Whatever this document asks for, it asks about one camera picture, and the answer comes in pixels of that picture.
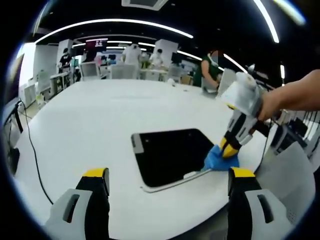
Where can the blue cleaning cloth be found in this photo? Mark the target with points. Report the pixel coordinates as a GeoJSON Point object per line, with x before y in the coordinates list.
{"type": "Point", "coordinates": [217, 162]}

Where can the black desk lamp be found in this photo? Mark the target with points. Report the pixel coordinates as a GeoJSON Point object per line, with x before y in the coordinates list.
{"type": "Point", "coordinates": [252, 68]}

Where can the ceiling air vent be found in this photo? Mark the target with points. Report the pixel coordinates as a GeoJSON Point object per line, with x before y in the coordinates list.
{"type": "Point", "coordinates": [145, 4]}

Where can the cardboard box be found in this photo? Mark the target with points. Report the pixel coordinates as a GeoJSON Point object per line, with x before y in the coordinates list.
{"type": "Point", "coordinates": [187, 80]}

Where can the white office chair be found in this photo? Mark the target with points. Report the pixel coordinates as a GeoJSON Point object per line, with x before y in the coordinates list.
{"type": "Point", "coordinates": [175, 73]}
{"type": "Point", "coordinates": [89, 71]}
{"type": "Point", "coordinates": [123, 72]}

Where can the red wall screen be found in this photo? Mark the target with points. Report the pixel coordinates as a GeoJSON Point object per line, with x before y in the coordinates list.
{"type": "Point", "coordinates": [96, 43]}

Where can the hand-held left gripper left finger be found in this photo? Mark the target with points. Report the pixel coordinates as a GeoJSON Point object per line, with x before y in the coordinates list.
{"type": "Point", "coordinates": [95, 205]}

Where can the dark large monitor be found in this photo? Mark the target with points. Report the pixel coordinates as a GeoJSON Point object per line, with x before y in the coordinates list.
{"type": "Point", "coordinates": [13, 77]}

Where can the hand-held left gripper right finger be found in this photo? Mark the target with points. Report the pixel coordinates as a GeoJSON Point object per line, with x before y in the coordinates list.
{"type": "Point", "coordinates": [240, 207]}

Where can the straight ceiling light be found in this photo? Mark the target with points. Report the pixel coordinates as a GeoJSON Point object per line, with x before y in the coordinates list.
{"type": "Point", "coordinates": [267, 20]}

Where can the white box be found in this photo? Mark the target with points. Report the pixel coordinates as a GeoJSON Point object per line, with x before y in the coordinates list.
{"type": "Point", "coordinates": [226, 80]}

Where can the grey mesh office chair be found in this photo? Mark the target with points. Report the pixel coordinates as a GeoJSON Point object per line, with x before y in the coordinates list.
{"type": "Point", "coordinates": [295, 175]}

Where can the grey metal object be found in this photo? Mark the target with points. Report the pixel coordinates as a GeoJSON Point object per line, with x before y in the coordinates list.
{"type": "Point", "coordinates": [210, 87]}

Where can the small white object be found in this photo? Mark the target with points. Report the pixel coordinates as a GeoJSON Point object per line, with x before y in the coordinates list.
{"type": "Point", "coordinates": [171, 82]}

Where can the white shelf cabinet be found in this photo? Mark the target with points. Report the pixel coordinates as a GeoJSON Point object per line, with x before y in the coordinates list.
{"type": "Point", "coordinates": [53, 85]}

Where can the person's right hand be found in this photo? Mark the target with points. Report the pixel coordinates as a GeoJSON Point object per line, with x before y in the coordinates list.
{"type": "Point", "coordinates": [271, 106]}

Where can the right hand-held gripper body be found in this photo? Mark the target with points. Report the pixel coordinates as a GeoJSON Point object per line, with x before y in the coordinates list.
{"type": "Point", "coordinates": [242, 100]}

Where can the long curved ceiling light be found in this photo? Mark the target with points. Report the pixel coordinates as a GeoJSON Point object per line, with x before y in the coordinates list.
{"type": "Point", "coordinates": [112, 21]}

